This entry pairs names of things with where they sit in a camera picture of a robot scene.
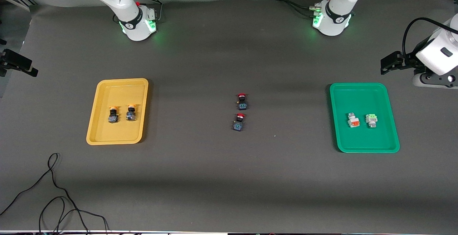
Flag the green plastic tray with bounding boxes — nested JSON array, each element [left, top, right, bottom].
[[329, 82, 400, 154]]

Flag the green button orange contact block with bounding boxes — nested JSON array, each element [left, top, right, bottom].
[[347, 112, 360, 129]]

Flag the black left arm base cables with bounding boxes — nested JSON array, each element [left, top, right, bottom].
[[270, 0, 335, 18]]

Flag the yellow plastic tray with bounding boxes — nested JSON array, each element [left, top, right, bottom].
[[86, 78, 149, 146]]

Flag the black arm base cables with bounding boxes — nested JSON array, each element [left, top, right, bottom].
[[135, 0, 164, 24], [270, 0, 335, 18]]

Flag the dark grey table mat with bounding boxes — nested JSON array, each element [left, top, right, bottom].
[[0, 0, 458, 232]]

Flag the yellow push button switch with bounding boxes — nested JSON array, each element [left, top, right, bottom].
[[108, 106, 120, 124], [126, 103, 138, 122]]

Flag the black right arm base cables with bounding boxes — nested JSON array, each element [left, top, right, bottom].
[[135, 0, 164, 24]]

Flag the red push button switch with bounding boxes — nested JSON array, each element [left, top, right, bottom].
[[236, 93, 248, 111], [232, 113, 246, 132]]

